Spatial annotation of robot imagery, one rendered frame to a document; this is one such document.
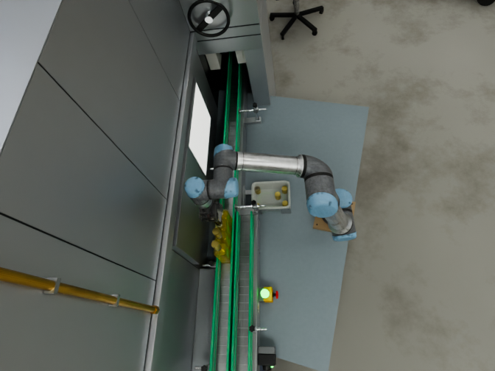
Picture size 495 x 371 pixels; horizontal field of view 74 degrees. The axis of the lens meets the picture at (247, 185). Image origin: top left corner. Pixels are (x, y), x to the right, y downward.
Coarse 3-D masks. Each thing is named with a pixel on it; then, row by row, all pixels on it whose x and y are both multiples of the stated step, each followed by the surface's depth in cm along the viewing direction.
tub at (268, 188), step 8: (256, 184) 194; (264, 184) 193; (272, 184) 193; (280, 184) 193; (288, 184) 189; (264, 192) 197; (272, 192) 197; (280, 192) 196; (288, 192) 187; (256, 200) 196; (264, 200) 195; (272, 200) 194; (280, 200) 193; (288, 200) 185; (264, 208) 185; (272, 208) 185; (280, 208) 184
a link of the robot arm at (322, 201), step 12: (312, 180) 128; (324, 180) 127; (312, 192) 126; (324, 192) 124; (312, 204) 125; (324, 204) 123; (336, 204) 125; (324, 216) 131; (336, 216) 141; (348, 216) 157; (336, 228) 154; (348, 228) 155; (336, 240) 162
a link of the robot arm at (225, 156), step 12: (216, 156) 126; (228, 156) 126; (240, 156) 127; (252, 156) 128; (264, 156) 129; (276, 156) 130; (288, 156) 132; (300, 156) 132; (240, 168) 128; (252, 168) 128; (264, 168) 129; (276, 168) 129; (288, 168) 130; (300, 168) 131; (312, 168) 130; (324, 168) 130
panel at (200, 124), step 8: (200, 96) 180; (200, 104) 179; (200, 112) 179; (192, 120) 163; (200, 120) 178; (208, 120) 195; (192, 128) 163; (200, 128) 177; (208, 128) 194; (192, 136) 162; (200, 136) 176; (208, 136) 193; (192, 144) 161; (200, 144) 176; (200, 152) 175; (200, 160) 174
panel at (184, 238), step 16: (192, 80) 171; (192, 96) 166; (192, 112) 163; (208, 112) 195; (208, 144) 191; (192, 160) 159; (192, 176) 158; (192, 208) 156; (176, 224) 136; (192, 224) 154; (176, 240) 133; (192, 240) 153; (192, 256) 152
